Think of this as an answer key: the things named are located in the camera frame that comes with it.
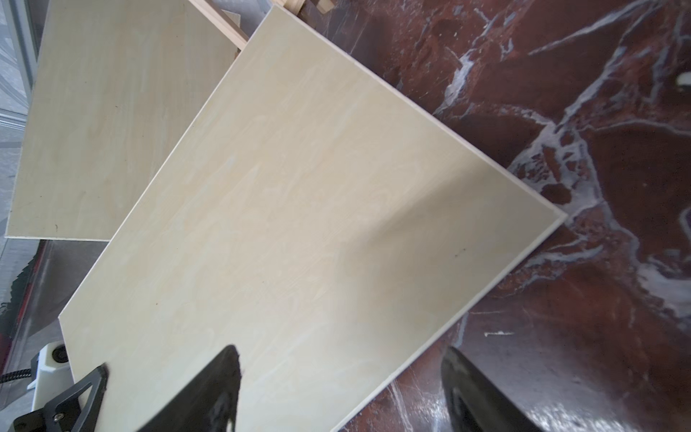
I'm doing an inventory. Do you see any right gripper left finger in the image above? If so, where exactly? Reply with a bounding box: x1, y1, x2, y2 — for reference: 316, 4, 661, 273
141, 345, 242, 432

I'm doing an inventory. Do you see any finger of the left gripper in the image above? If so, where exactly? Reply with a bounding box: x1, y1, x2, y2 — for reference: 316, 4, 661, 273
10, 364, 108, 432

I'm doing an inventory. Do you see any wooden easel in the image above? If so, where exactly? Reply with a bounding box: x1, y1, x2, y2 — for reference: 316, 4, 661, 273
190, 0, 249, 50
269, 0, 338, 17

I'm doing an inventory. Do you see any wooden board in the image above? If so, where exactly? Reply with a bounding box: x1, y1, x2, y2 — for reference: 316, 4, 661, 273
59, 6, 565, 431
6, 1, 238, 241

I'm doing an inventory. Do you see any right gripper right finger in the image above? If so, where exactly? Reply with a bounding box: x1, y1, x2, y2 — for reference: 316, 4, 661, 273
441, 347, 541, 431

